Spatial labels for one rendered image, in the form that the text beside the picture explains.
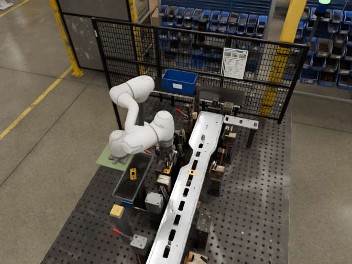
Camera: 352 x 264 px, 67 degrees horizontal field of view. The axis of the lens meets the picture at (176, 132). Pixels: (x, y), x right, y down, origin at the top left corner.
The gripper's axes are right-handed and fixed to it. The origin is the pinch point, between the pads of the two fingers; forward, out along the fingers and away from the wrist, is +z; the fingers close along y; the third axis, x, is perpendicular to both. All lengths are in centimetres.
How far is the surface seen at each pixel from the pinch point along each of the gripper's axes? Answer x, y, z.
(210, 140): 52, 19, 27
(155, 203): -18.6, -2.5, 17.1
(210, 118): 76, 14, 26
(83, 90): 191, -208, 120
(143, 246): -43.6, -1.4, 22.7
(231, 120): 78, 31, 26
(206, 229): -22.2, 30.4, 25.9
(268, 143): 89, 68, 57
